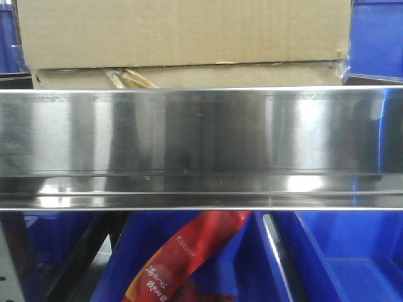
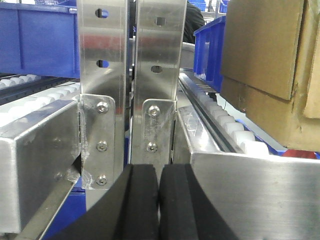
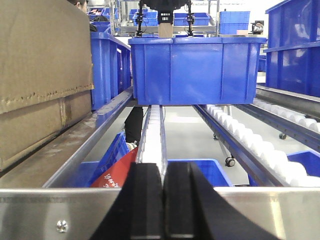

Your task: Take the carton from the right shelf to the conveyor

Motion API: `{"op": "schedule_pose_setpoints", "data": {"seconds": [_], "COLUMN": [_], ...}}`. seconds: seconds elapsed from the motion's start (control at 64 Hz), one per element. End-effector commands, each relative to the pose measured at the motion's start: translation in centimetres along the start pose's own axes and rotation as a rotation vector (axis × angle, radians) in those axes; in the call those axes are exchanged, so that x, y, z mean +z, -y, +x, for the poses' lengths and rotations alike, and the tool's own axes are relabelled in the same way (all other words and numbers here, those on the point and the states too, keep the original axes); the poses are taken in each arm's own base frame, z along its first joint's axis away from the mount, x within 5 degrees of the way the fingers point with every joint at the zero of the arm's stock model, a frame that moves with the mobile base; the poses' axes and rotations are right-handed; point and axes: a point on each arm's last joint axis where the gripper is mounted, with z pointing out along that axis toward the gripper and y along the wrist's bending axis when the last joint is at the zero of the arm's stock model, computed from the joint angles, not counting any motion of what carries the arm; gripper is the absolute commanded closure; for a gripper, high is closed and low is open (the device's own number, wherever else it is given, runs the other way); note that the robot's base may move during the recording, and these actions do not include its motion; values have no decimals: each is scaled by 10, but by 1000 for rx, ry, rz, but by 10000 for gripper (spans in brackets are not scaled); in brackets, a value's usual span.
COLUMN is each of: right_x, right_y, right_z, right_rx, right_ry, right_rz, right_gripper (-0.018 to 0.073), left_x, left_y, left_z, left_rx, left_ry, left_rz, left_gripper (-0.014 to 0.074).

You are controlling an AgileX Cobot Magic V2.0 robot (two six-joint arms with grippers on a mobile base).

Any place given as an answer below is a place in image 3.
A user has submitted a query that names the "steel shelf divider rail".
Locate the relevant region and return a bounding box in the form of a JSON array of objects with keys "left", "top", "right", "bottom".
[{"left": 0, "top": 86, "right": 135, "bottom": 188}]

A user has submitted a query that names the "white roller track far right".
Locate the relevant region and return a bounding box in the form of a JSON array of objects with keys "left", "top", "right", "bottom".
[{"left": 235, "top": 101, "right": 320, "bottom": 152}]

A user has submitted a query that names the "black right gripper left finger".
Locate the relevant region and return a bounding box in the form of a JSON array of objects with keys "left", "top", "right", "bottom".
[{"left": 90, "top": 163, "right": 164, "bottom": 240}]

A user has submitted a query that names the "blue plastic bin left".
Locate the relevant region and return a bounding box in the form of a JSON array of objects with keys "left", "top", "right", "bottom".
[{"left": 90, "top": 32, "right": 132, "bottom": 111}]

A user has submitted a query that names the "blue bin lower shelf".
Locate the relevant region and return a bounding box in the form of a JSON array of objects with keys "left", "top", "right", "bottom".
[{"left": 79, "top": 131, "right": 235, "bottom": 188}]

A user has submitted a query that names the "white roller track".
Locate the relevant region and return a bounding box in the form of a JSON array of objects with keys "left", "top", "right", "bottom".
[
  {"left": 194, "top": 105, "right": 320, "bottom": 188},
  {"left": 136, "top": 104, "right": 168, "bottom": 178},
  {"left": 235, "top": 101, "right": 320, "bottom": 152}
]

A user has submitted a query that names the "black caster wheel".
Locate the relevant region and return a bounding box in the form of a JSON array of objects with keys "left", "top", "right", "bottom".
[{"left": 225, "top": 157, "right": 236, "bottom": 168}]

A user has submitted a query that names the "brown cardboard carton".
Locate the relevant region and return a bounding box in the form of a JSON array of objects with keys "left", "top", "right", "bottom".
[{"left": 0, "top": 0, "right": 94, "bottom": 170}]

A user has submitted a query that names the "red printed bag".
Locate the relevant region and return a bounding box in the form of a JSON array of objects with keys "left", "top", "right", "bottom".
[{"left": 90, "top": 147, "right": 138, "bottom": 189}]

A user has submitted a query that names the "blue plastic bin centre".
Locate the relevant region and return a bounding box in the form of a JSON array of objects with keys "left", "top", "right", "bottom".
[{"left": 128, "top": 37, "right": 266, "bottom": 106}]

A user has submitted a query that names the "blue bin lower right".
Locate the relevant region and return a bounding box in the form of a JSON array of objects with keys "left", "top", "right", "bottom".
[{"left": 287, "top": 150, "right": 320, "bottom": 177}]

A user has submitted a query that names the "blue plastic bin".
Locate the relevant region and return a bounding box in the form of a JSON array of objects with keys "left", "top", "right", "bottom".
[
  {"left": 128, "top": 37, "right": 266, "bottom": 106},
  {"left": 90, "top": 32, "right": 132, "bottom": 111}
]

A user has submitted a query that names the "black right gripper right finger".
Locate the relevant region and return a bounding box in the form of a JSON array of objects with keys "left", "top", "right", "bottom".
[{"left": 163, "top": 161, "right": 250, "bottom": 240}]

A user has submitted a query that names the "stacked blue bins right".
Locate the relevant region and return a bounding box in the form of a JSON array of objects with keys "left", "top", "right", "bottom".
[{"left": 265, "top": 0, "right": 320, "bottom": 97}]

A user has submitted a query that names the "stainless steel shelf front rail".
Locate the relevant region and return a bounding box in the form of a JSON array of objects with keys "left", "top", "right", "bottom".
[{"left": 0, "top": 187, "right": 320, "bottom": 240}]

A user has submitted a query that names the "white roller track centre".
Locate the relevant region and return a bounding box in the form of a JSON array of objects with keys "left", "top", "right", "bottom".
[{"left": 136, "top": 104, "right": 168, "bottom": 178}]

